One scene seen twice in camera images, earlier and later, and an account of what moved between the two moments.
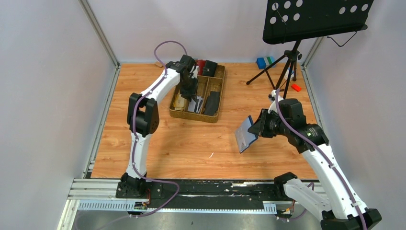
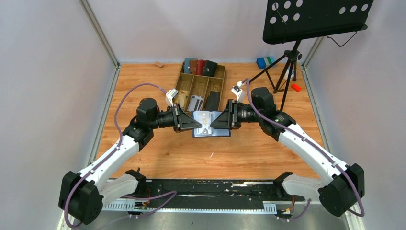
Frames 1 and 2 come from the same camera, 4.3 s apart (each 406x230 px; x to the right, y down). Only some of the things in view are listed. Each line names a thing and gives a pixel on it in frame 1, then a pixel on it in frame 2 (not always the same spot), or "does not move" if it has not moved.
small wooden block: [159, 64] does not move
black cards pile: [212, 103] does not move
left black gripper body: [188, 87] -> [176, 117]
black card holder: [209, 68] does not move
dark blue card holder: [244, 137] -> [206, 118]
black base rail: [199, 194] does not move
